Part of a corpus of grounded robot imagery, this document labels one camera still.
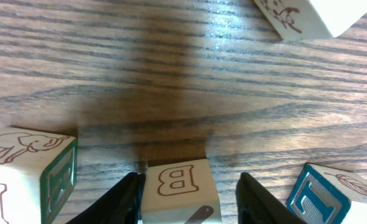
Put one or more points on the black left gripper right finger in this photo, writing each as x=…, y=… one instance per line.
x=256, y=205

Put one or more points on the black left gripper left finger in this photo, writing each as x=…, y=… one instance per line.
x=119, y=205

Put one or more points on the wooden B block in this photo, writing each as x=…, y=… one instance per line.
x=180, y=193

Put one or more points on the green L wooden block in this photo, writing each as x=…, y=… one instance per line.
x=326, y=195

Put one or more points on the green sided elephant block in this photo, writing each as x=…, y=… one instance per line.
x=37, y=175

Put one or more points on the plain wooden block right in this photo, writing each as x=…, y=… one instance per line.
x=312, y=19

